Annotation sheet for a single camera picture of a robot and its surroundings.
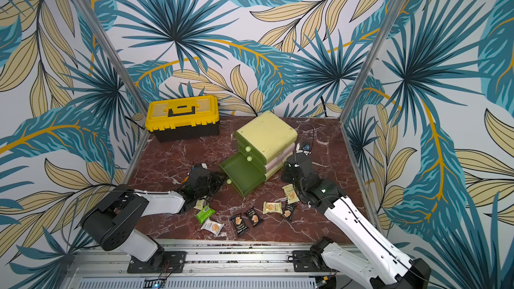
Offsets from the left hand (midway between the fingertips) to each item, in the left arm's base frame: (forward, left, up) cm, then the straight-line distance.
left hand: (228, 178), depth 91 cm
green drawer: (+6, -11, +6) cm, 14 cm away
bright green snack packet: (-15, +8, -3) cm, 17 cm away
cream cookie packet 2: (-5, -28, -3) cm, 29 cm away
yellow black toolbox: (+26, +24, +11) cm, 38 cm away
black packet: (-20, -7, -3) cm, 22 cm away
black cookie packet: (-13, -27, -4) cm, 30 cm away
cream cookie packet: (-12, -20, -3) cm, 23 cm away
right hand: (-3, -25, +17) cm, 31 cm away
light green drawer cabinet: (+7, -16, +17) cm, 24 cm away
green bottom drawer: (+3, -7, -1) cm, 7 cm away
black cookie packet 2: (-15, -12, -3) cm, 20 cm away
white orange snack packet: (-20, +5, -3) cm, 21 cm away
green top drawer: (+6, -9, +15) cm, 19 cm away
